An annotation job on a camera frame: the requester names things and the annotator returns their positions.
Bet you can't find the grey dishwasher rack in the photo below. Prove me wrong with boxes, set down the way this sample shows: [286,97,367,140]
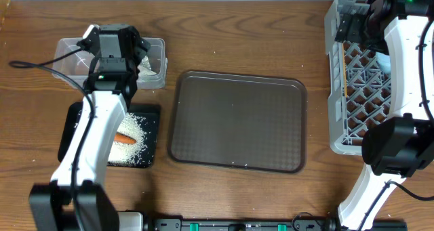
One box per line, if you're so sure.
[324,0,391,155]

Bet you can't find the clear plastic bin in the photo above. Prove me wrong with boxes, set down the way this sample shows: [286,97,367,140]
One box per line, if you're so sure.
[52,37,167,89]

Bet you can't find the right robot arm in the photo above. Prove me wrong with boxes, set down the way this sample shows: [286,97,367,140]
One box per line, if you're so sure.
[323,0,433,230]

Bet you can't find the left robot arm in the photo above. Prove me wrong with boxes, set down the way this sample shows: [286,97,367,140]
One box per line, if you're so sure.
[29,58,145,230]

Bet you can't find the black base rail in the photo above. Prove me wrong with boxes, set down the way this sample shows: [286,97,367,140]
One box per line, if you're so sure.
[149,218,408,231]

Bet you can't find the light blue bowl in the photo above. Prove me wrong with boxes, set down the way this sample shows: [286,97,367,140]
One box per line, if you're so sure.
[376,52,391,75]

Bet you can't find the black waste tray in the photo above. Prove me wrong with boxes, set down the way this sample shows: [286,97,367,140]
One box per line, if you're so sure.
[57,102,161,169]

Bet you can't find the white napkin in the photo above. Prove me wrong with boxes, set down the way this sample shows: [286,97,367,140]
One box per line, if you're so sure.
[138,56,157,77]

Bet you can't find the wooden chopstick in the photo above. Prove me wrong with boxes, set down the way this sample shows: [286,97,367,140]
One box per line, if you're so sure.
[342,49,348,98]

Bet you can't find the pile of rice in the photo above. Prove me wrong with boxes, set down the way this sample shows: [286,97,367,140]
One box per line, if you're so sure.
[108,113,149,167]

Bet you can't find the brown serving tray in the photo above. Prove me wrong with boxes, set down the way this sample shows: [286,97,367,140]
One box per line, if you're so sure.
[167,71,308,174]

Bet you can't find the orange carrot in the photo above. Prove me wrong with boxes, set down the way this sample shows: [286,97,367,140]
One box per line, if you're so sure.
[114,133,136,145]

